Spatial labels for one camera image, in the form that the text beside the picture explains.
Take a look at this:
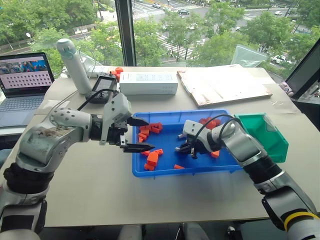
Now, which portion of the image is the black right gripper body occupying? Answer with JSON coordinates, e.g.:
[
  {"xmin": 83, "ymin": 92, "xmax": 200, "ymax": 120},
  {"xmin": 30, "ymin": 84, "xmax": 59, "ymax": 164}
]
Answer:
[{"xmin": 186, "ymin": 135, "xmax": 214, "ymax": 155}]

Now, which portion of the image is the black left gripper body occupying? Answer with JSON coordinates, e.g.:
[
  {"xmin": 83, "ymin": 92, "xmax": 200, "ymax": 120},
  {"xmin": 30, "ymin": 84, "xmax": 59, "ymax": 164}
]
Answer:
[{"xmin": 105, "ymin": 124, "xmax": 129, "ymax": 149}]

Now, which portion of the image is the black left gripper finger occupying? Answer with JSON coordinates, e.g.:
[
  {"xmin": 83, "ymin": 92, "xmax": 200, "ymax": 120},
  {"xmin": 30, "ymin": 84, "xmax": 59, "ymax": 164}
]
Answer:
[
  {"xmin": 119, "ymin": 141, "xmax": 157, "ymax": 154},
  {"xmin": 126, "ymin": 115, "xmax": 151, "ymax": 127}
]

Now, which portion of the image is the blue plastic bin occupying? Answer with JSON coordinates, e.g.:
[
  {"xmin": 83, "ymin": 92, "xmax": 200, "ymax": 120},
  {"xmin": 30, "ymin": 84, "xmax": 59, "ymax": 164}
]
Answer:
[{"xmin": 131, "ymin": 109, "xmax": 245, "ymax": 179}]

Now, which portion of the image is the green plastic bin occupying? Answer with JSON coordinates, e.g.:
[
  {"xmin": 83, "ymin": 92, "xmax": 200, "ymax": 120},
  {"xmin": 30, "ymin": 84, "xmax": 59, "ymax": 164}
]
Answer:
[{"xmin": 233, "ymin": 112, "xmax": 290, "ymax": 164}]

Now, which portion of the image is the large orange plastic block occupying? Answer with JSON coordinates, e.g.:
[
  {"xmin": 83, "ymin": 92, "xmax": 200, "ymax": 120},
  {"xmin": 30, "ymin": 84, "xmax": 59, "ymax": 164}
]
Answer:
[{"xmin": 147, "ymin": 152, "xmax": 159, "ymax": 167}]

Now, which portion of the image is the white cardboard box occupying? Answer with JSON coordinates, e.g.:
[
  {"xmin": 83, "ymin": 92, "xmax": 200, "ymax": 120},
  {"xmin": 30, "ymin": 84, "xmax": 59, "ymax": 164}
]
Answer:
[{"xmin": 118, "ymin": 72, "xmax": 179, "ymax": 96}]

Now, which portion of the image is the black handheld controller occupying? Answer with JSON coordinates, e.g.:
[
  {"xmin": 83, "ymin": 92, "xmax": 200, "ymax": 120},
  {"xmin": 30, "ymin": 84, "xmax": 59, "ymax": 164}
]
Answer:
[{"xmin": 84, "ymin": 71, "xmax": 119, "ymax": 104}]

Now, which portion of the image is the orange plastic blocks pile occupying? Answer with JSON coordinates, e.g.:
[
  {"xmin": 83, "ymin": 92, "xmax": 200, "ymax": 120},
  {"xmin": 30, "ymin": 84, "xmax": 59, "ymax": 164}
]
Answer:
[{"xmin": 110, "ymin": 65, "xmax": 124, "ymax": 81}]

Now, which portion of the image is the flat brown cardboard sheet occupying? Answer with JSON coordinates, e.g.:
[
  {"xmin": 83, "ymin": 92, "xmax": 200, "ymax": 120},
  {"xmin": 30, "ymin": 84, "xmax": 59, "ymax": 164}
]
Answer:
[{"xmin": 176, "ymin": 66, "xmax": 274, "ymax": 109}]

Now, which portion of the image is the white power strip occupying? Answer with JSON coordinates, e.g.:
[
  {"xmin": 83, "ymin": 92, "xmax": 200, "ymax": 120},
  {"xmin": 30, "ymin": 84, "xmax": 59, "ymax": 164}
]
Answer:
[{"xmin": 86, "ymin": 65, "xmax": 111, "ymax": 79}]

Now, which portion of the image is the clear plastic sheet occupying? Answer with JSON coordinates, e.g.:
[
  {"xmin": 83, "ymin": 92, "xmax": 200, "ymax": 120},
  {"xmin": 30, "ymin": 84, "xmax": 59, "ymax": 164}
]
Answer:
[{"xmin": 229, "ymin": 44, "xmax": 269, "ymax": 68}]

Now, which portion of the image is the grey laptop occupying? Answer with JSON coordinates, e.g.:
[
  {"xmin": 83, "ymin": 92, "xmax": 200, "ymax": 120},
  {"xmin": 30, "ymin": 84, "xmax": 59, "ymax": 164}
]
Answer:
[{"xmin": 0, "ymin": 51, "xmax": 56, "ymax": 129}]

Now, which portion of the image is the black monitor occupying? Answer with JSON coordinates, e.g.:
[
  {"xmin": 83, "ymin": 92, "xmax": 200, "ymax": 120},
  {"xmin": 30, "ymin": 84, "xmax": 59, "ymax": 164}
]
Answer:
[{"xmin": 284, "ymin": 37, "xmax": 320, "ymax": 101}]

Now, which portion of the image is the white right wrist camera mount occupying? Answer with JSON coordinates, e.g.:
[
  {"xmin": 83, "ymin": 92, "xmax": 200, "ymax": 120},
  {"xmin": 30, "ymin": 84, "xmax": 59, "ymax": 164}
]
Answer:
[{"xmin": 177, "ymin": 119, "xmax": 213, "ymax": 141}]

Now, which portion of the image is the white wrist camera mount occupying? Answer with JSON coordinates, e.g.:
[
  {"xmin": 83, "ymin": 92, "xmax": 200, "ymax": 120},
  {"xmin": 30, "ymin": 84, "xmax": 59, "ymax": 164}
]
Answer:
[
  {"xmin": 99, "ymin": 92, "xmax": 133, "ymax": 147},
  {"xmin": 177, "ymin": 119, "xmax": 213, "ymax": 141}
]

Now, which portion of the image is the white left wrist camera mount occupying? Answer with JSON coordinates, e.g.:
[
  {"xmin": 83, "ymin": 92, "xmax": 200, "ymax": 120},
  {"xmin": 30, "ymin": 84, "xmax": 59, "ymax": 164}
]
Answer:
[{"xmin": 99, "ymin": 92, "xmax": 133, "ymax": 147}]

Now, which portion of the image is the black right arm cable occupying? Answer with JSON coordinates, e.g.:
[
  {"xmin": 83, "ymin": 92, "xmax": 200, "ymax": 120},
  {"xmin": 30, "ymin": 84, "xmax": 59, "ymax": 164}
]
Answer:
[{"xmin": 194, "ymin": 114, "xmax": 241, "ymax": 144}]

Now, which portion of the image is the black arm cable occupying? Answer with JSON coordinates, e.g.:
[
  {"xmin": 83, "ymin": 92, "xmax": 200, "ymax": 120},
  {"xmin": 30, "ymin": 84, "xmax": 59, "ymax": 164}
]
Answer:
[
  {"xmin": 76, "ymin": 90, "xmax": 121, "ymax": 111},
  {"xmin": 194, "ymin": 114, "xmax": 241, "ymax": 144}
]

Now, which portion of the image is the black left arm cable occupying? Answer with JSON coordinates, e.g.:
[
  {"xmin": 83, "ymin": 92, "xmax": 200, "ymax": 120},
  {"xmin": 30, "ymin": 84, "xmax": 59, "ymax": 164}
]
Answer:
[{"xmin": 76, "ymin": 90, "xmax": 121, "ymax": 111}]

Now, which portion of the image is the white thin cable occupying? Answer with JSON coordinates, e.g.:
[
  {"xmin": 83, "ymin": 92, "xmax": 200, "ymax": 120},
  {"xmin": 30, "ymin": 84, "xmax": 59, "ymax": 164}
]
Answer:
[{"xmin": 48, "ymin": 88, "xmax": 81, "ymax": 118}]

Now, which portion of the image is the black window frame post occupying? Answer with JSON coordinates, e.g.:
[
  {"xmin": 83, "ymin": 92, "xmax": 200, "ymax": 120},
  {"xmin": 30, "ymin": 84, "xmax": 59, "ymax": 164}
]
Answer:
[{"xmin": 114, "ymin": 0, "xmax": 137, "ymax": 67}]

